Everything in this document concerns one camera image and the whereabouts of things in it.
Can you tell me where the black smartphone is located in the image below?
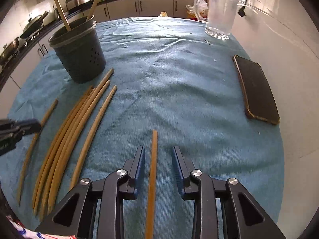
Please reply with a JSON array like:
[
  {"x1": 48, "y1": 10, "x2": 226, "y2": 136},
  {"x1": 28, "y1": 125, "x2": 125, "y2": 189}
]
[{"x1": 232, "y1": 55, "x2": 280, "y2": 125}]

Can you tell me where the wooden chopstick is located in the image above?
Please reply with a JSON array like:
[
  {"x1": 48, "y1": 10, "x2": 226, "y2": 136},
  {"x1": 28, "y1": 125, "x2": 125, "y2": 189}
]
[
  {"x1": 17, "y1": 99, "x2": 58, "y2": 205},
  {"x1": 145, "y1": 129, "x2": 158, "y2": 239},
  {"x1": 69, "y1": 85, "x2": 117, "y2": 190},
  {"x1": 32, "y1": 86, "x2": 95, "y2": 216},
  {"x1": 31, "y1": 86, "x2": 94, "y2": 210},
  {"x1": 37, "y1": 77, "x2": 110, "y2": 218},
  {"x1": 86, "y1": 0, "x2": 99, "y2": 21},
  {"x1": 31, "y1": 68, "x2": 114, "y2": 215},
  {"x1": 54, "y1": 0, "x2": 71, "y2": 31}
]

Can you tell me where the dark perforated utensil holder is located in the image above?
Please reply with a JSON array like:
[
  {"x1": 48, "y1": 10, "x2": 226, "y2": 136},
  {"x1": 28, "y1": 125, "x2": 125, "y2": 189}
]
[{"x1": 48, "y1": 16, "x2": 106, "y2": 84}]

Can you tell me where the clear glass mug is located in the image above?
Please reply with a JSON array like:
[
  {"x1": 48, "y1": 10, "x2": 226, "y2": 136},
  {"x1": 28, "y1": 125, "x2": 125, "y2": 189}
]
[{"x1": 194, "y1": 0, "x2": 238, "y2": 40}]

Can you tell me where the steel pot with lid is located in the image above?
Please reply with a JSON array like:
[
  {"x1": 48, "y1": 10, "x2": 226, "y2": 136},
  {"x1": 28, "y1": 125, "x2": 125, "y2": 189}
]
[{"x1": 0, "y1": 37, "x2": 19, "y2": 66}]

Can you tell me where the black wok on stove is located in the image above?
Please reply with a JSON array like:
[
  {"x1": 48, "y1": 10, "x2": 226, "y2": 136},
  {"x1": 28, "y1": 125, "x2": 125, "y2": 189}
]
[{"x1": 20, "y1": 10, "x2": 50, "y2": 39}]

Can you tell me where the blue towel table cloth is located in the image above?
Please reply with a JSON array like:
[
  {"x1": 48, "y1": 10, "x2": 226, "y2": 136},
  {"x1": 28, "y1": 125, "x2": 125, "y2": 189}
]
[{"x1": 1, "y1": 17, "x2": 284, "y2": 238}]

